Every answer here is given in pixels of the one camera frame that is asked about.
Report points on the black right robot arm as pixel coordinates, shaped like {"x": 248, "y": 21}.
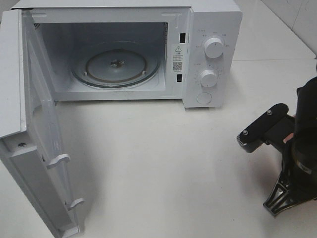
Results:
{"x": 306, "y": 99}

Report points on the white upper microwave knob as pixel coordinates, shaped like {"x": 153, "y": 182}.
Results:
{"x": 213, "y": 47}

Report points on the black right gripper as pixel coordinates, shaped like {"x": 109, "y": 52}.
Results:
{"x": 296, "y": 139}

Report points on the white microwave oven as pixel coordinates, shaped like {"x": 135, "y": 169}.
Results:
{"x": 69, "y": 25}

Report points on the glass microwave turntable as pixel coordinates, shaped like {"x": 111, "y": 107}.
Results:
{"x": 115, "y": 64}

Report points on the white microwave knob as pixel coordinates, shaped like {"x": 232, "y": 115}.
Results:
{"x": 208, "y": 78}
{"x": 213, "y": 47}

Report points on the white warning label sticker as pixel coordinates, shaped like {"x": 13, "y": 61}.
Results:
{"x": 177, "y": 57}

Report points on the white round door-release button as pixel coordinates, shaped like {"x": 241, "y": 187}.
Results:
{"x": 204, "y": 98}

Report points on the white microwave door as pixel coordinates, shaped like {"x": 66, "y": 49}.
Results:
{"x": 31, "y": 146}

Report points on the white lower microwave knob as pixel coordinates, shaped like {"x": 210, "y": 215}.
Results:
{"x": 208, "y": 78}

